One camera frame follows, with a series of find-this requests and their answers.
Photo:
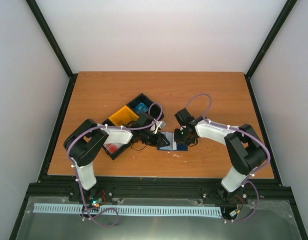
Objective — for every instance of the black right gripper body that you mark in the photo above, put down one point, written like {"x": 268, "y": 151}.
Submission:
{"x": 183, "y": 137}

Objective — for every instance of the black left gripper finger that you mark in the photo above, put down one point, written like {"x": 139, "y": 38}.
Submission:
{"x": 164, "y": 146}
{"x": 162, "y": 139}

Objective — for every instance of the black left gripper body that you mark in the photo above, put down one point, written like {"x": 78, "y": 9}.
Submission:
{"x": 147, "y": 139}

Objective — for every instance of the blue card holder wallet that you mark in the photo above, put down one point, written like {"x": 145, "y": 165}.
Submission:
{"x": 173, "y": 146}

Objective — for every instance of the black bin with blue cards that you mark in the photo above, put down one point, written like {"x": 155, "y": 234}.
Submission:
{"x": 153, "y": 110}

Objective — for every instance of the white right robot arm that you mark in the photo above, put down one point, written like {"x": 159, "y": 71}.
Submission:
{"x": 246, "y": 151}

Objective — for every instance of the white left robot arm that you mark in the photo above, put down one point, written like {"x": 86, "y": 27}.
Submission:
{"x": 84, "y": 144}

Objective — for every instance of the blue card stack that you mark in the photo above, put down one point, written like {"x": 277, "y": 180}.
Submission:
{"x": 141, "y": 108}

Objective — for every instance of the black bin with red cards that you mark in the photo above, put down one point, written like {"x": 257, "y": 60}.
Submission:
{"x": 119, "y": 152}

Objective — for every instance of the red card stack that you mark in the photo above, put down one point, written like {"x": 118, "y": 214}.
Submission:
{"x": 112, "y": 147}

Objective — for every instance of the yellow bin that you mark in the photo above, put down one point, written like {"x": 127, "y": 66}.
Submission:
{"x": 123, "y": 116}

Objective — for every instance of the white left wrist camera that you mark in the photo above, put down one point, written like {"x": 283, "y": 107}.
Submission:
{"x": 159, "y": 125}

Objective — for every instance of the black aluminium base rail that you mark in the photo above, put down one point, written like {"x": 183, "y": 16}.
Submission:
{"x": 208, "y": 191}

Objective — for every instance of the black frame post right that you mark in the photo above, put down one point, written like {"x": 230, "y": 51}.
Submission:
{"x": 279, "y": 22}

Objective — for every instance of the black frame post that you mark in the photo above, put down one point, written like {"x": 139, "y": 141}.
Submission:
{"x": 39, "y": 17}
{"x": 279, "y": 22}

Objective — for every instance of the metal base plate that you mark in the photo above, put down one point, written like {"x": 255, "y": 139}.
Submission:
{"x": 256, "y": 220}

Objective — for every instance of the light blue cable duct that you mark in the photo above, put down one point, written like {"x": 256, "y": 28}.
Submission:
{"x": 153, "y": 211}

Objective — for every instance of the black frame post left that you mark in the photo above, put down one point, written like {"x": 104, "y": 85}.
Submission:
{"x": 39, "y": 17}

